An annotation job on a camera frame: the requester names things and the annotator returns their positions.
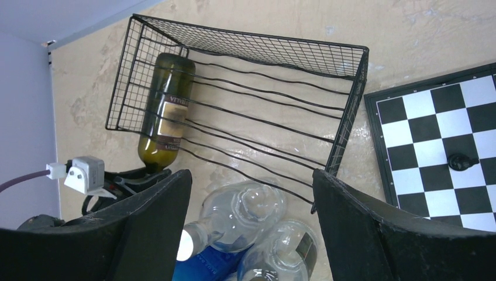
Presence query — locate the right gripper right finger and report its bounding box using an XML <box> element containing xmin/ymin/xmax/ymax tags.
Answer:
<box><xmin>312</xmin><ymin>169</ymin><xmax>495</xmax><ymax>280</ymax></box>

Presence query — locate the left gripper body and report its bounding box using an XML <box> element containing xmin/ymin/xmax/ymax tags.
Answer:
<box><xmin>81</xmin><ymin>167</ymin><xmax>171</xmax><ymax>215</ymax></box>

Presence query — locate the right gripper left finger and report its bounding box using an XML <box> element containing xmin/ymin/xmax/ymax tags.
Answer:
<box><xmin>1</xmin><ymin>169</ymin><xmax>192</xmax><ymax>280</ymax></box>

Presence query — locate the olive green wine bottle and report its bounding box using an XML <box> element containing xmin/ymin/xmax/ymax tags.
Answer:
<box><xmin>137</xmin><ymin>53</ymin><xmax>196</xmax><ymax>173</ymax></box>

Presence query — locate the black wire wine rack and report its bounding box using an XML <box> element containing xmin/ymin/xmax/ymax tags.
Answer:
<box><xmin>105</xmin><ymin>14</ymin><xmax>370</xmax><ymax>211</ymax></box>

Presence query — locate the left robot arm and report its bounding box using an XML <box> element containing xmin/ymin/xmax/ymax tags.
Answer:
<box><xmin>18</xmin><ymin>167</ymin><xmax>172</xmax><ymax>231</ymax></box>

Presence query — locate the blue square glass bottle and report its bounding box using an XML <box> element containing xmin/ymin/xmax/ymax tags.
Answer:
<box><xmin>172</xmin><ymin>246</ymin><xmax>250</xmax><ymax>281</ymax></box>

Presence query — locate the clear bottle white cap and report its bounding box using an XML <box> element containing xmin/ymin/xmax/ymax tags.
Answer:
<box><xmin>237</xmin><ymin>220</ymin><xmax>318</xmax><ymax>280</ymax></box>

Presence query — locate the clear bottle silver cap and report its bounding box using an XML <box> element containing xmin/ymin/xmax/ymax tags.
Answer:
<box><xmin>177</xmin><ymin>177</ymin><xmax>287</xmax><ymax>262</ymax></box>

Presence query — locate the black chess piece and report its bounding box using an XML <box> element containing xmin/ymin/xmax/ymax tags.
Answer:
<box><xmin>447</xmin><ymin>153</ymin><xmax>480</xmax><ymax>172</ymax></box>

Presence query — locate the black white chessboard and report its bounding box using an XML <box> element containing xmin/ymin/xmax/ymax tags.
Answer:
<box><xmin>364</xmin><ymin>64</ymin><xmax>495</xmax><ymax>232</ymax></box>

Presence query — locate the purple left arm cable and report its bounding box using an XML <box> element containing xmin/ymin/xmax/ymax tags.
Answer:
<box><xmin>0</xmin><ymin>170</ymin><xmax>51</xmax><ymax>194</ymax></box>

